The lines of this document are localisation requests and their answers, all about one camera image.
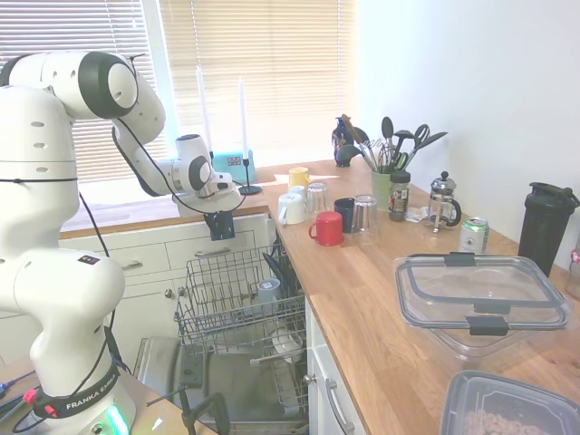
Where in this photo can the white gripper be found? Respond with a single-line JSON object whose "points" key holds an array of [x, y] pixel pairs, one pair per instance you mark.
{"points": [[213, 199]]}

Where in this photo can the dark blue ceramic mug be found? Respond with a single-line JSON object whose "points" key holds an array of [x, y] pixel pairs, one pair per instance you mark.
{"points": [[224, 229]]}

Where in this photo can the large white mug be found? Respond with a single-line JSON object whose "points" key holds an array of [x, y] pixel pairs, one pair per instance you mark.
{"points": [[294, 210]]}

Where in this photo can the small white mug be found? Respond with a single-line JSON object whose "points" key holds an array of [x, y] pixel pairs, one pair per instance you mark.
{"points": [[296, 190]]}

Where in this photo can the yellow mug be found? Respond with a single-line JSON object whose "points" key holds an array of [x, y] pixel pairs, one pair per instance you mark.
{"points": [[299, 176]]}

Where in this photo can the grey mug with sticker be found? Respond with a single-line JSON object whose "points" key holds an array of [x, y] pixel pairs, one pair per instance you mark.
{"points": [[269, 294]]}

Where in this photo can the red mug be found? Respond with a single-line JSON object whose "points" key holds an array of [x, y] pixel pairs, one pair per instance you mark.
{"points": [[328, 229]]}

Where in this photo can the navy mug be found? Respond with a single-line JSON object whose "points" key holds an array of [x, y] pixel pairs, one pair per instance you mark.
{"points": [[343, 213]]}

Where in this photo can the stainless steel dishwasher door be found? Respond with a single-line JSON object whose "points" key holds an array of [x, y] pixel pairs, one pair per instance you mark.
{"points": [[235, 376]]}

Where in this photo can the black candle holder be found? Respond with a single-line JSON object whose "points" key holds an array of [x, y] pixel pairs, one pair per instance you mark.
{"points": [[251, 190]]}

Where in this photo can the teal metal box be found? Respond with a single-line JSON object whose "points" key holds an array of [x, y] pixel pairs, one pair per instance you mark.
{"points": [[222, 165]]}

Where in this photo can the dark plate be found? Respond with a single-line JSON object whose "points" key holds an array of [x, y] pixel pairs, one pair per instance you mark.
{"points": [[274, 267]]}

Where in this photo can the white cabinet with drawers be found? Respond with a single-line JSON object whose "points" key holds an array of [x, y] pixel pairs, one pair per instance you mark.
{"points": [[149, 251]]}

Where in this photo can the short white candle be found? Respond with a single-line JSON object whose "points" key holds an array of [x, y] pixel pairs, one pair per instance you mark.
{"points": [[243, 122]]}

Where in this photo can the small clear drinking glass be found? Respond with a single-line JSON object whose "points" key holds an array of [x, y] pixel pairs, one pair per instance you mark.
{"points": [[317, 197]]}

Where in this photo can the tall white candle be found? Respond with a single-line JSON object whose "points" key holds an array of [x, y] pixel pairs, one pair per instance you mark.
{"points": [[204, 109]]}

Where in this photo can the black bird figurine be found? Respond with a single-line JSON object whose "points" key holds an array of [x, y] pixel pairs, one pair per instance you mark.
{"points": [[346, 156]]}

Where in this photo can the large clear drinking glass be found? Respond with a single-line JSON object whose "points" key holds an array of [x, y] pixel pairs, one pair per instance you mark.
{"points": [[365, 222]]}

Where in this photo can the pale green utensil holder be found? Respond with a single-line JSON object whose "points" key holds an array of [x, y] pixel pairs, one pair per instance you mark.
{"points": [[379, 192]]}

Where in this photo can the wooden spoon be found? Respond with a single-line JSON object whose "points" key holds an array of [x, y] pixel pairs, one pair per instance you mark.
{"points": [[358, 133]]}

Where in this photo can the sunlit window blind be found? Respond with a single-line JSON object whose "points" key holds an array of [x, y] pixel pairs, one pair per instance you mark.
{"points": [[281, 68]]}

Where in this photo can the metal whisk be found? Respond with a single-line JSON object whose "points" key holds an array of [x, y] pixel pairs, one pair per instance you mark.
{"points": [[380, 154]]}

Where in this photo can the spice jar with black lid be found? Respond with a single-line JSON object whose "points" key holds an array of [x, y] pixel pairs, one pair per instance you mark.
{"points": [[399, 199]]}

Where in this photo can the black serving spoon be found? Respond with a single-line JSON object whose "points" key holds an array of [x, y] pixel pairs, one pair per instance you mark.
{"points": [[387, 127]]}

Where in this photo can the white paper sachets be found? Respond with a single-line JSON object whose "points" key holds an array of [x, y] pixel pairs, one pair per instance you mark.
{"points": [[414, 216]]}

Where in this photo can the glass french press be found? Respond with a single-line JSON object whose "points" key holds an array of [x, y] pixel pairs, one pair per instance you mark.
{"points": [[441, 204]]}

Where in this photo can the black spatula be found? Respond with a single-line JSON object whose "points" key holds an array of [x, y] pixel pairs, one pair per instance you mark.
{"points": [[432, 137]]}

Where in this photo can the wide window blind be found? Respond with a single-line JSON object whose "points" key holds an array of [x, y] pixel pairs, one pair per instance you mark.
{"points": [[90, 22]]}

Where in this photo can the green and white drink can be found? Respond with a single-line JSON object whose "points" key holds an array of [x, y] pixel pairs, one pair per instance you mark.
{"points": [[473, 238]]}

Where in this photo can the clear container with clip lid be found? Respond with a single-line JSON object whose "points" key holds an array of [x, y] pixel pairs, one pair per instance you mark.
{"points": [[476, 290]]}

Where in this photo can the black shaker bottle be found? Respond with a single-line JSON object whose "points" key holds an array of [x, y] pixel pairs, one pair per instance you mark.
{"points": [[541, 235]]}

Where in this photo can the grey plastic food container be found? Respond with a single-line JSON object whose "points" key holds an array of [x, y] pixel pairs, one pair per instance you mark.
{"points": [[498, 408]]}

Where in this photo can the jar with pink lid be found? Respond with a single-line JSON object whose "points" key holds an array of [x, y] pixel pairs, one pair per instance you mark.
{"points": [[574, 281]]}

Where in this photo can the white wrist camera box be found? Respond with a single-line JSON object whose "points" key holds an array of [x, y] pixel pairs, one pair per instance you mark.
{"points": [[223, 183]]}

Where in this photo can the black clamp camera mount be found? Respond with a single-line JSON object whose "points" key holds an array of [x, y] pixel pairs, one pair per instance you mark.
{"points": [[217, 408]]}

